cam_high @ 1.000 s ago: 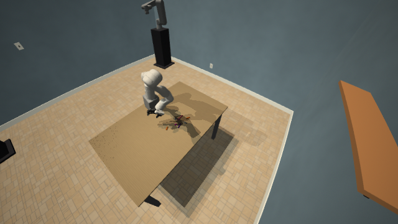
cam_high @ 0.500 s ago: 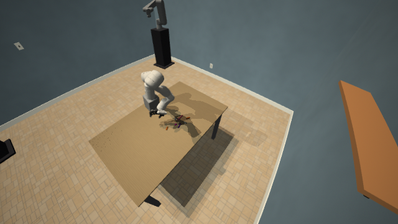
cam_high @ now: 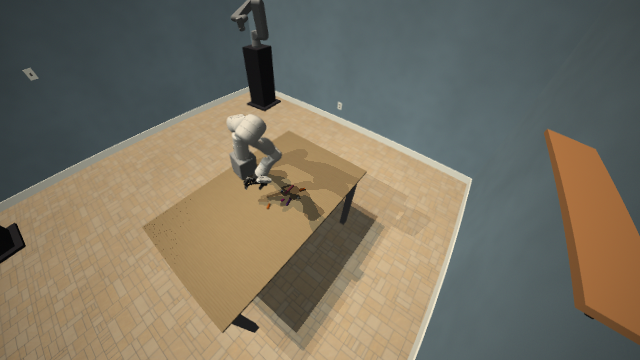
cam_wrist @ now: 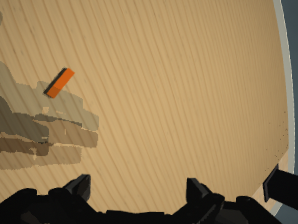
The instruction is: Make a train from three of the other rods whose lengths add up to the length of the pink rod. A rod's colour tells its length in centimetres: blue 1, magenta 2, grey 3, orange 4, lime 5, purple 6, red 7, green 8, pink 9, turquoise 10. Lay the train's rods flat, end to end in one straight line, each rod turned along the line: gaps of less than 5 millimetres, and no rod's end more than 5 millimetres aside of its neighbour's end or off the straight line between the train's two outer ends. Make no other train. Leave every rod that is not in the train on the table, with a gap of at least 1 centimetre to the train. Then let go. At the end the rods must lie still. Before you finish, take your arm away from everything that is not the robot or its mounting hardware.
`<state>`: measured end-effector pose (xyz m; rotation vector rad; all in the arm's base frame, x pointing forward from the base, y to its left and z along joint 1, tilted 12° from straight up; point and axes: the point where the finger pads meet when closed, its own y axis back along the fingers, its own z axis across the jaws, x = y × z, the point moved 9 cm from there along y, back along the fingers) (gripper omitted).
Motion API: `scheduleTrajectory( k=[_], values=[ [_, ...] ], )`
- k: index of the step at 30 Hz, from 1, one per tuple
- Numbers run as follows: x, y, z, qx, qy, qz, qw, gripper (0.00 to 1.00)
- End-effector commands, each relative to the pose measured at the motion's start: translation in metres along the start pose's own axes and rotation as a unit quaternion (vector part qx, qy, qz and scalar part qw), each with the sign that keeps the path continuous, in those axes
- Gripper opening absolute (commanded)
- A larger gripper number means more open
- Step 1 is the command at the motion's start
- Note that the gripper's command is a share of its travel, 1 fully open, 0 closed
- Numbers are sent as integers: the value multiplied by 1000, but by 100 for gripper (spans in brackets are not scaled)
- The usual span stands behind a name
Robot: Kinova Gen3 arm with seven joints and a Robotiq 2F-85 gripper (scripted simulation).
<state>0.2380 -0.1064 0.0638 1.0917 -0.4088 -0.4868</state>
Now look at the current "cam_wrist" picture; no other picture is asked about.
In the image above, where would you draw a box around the orange rod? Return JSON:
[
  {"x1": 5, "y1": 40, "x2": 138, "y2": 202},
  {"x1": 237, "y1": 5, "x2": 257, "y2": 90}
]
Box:
[{"x1": 47, "y1": 68, "x2": 75, "y2": 99}]

